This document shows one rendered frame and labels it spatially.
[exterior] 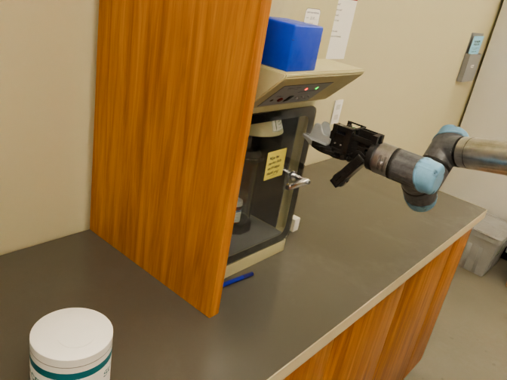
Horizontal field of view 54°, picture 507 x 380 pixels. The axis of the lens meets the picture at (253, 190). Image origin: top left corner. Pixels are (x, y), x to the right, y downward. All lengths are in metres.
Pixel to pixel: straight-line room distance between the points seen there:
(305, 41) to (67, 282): 0.77
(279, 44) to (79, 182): 0.71
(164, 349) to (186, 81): 0.56
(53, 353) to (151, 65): 0.63
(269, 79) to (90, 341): 0.58
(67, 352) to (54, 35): 0.74
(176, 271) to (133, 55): 0.51
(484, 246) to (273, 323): 2.74
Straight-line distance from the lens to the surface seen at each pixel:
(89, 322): 0.92
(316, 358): 1.34
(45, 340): 0.89
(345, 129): 1.20
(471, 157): 1.23
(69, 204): 1.46
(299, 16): 1.18
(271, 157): 1.23
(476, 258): 3.86
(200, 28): 1.03
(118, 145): 1.29
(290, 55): 1.00
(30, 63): 1.28
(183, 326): 1.15
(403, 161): 1.15
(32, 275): 1.31
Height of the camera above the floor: 1.68
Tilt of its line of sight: 23 degrees down
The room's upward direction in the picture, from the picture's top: 10 degrees clockwise
